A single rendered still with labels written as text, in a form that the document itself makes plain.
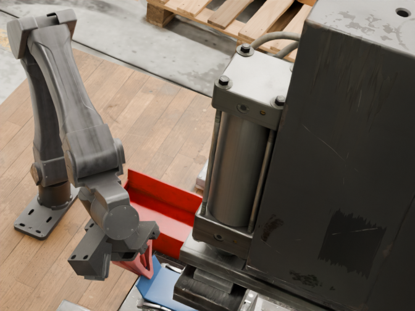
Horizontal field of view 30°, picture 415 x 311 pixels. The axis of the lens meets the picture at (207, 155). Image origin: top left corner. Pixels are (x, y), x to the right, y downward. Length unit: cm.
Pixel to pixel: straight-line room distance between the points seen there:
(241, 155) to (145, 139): 75
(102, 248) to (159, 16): 236
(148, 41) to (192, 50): 20
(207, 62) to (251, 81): 244
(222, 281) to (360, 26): 50
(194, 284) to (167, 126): 63
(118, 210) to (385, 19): 52
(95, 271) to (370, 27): 60
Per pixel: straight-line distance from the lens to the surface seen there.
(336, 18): 79
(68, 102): 120
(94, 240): 122
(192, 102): 179
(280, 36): 97
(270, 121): 90
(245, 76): 92
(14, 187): 160
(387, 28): 80
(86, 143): 118
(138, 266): 128
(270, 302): 146
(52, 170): 144
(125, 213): 115
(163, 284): 134
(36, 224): 152
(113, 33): 347
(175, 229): 152
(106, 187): 117
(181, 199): 154
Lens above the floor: 209
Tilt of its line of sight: 45 degrees down
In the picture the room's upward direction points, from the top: 9 degrees clockwise
